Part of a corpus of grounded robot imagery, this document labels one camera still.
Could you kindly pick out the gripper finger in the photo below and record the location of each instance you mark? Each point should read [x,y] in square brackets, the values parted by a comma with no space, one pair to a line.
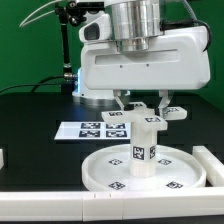
[122,97]
[166,96]

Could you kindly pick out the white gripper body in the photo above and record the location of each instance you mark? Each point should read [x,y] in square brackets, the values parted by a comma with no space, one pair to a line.
[176,60]

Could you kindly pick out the white cross-shaped table base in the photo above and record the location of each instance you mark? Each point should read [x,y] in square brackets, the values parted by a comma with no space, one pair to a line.
[145,117]

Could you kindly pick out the white round table top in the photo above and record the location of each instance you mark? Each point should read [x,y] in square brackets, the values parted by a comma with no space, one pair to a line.
[120,168]

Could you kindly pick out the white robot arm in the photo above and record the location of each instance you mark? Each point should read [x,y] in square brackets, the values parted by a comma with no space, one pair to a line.
[130,47]

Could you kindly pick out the white marker sheet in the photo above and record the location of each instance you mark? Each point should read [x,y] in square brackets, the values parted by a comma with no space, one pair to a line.
[92,131]

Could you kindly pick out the white left fence block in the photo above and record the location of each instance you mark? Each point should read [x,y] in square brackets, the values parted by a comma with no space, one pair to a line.
[1,159]

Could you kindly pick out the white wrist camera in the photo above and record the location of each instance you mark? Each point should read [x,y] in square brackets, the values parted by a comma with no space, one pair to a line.
[99,29]

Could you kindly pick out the white right fence rail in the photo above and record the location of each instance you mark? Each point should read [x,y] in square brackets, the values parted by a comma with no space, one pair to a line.
[214,168]

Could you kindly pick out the white fence rail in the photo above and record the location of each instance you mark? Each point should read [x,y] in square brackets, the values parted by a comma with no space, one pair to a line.
[95,206]
[214,168]

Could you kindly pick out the black camera stand pole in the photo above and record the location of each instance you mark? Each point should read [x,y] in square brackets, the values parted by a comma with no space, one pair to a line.
[69,85]

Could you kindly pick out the white front fence rail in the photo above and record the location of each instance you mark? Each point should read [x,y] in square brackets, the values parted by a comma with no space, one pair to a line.
[95,206]

